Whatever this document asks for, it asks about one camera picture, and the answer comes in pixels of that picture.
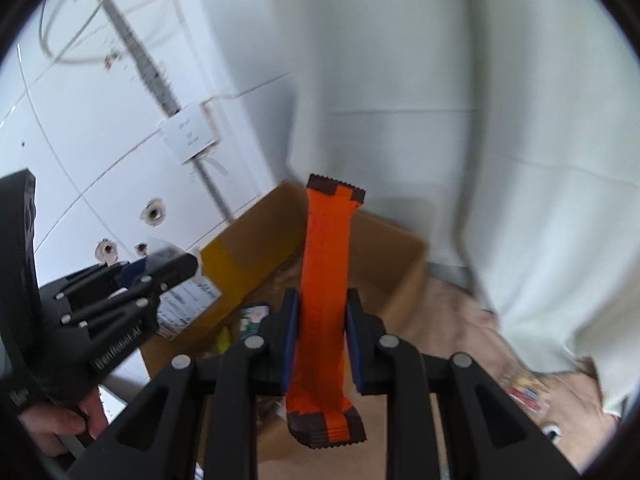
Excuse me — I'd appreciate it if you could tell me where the white plastic clip tool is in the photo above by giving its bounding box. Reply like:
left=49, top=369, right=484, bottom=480
left=541, top=424, right=563, bottom=444

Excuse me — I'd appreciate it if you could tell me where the orange snack bar wrapper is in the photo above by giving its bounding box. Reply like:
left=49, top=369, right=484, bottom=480
left=285, top=174, right=366, bottom=448

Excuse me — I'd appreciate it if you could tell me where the cookie snack packet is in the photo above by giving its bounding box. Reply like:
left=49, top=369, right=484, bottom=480
left=500, top=366, right=551, bottom=420

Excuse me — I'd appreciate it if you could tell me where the person's left hand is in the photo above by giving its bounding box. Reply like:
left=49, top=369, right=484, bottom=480
left=18, top=389, right=108, bottom=457

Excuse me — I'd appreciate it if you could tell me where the white shipping label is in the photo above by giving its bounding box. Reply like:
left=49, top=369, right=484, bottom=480
left=157, top=276, right=221, bottom=340

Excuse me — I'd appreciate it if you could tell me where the brown cardboard box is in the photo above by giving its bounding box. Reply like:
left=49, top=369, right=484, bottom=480
left=142, top=174, right=426, bottom=448

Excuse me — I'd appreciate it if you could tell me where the white curtain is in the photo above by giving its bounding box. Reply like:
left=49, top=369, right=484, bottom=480
left=271, top=0, right=639, bottom=414

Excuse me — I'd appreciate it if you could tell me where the white wall socket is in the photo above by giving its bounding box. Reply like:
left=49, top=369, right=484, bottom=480
left=158, top=103, right=219, bottom=164

